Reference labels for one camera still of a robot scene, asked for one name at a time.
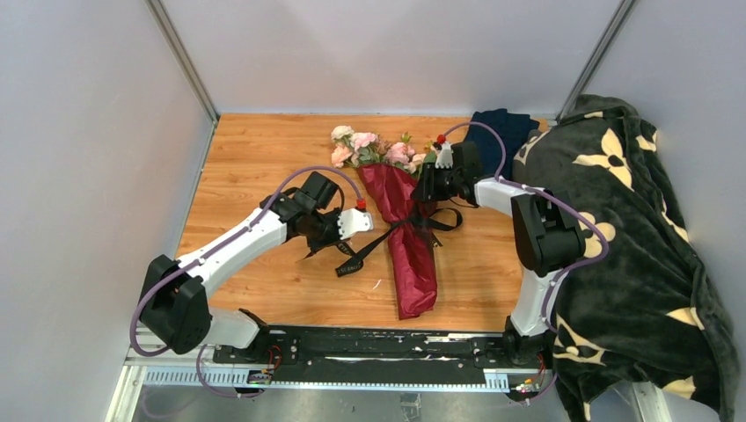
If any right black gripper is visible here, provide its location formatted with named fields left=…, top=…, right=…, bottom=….
left=411, top=162, right=464, bottom=200

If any black printed ribbon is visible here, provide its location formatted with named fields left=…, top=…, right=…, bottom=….
left=335, top=207, right=464, bottom=277

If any maroon wrapping paper sheet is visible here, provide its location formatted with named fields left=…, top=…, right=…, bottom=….
left=356, top=164, right=437, bottom=320

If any pink fake flower bunch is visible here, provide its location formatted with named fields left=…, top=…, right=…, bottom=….
left=330, top=126, right=439, bottom=176

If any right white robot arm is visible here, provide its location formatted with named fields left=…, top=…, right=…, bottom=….
left=412, top=140, right=585, bottom=367

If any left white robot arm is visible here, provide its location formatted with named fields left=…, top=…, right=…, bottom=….
left=128, top=166, right=348, bottom=363

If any dark blue folded cloth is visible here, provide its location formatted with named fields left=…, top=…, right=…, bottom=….
left=463, top=107, right=541, bottom=182

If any black floral blanket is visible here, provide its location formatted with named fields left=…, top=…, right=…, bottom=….
left=513, top=94, right=740, bottom=421

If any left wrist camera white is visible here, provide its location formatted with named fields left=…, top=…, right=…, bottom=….
left=337, top=208, right=374, bottom=241

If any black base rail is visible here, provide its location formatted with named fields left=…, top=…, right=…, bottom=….
left=208, top=325, right=551, bottom=389

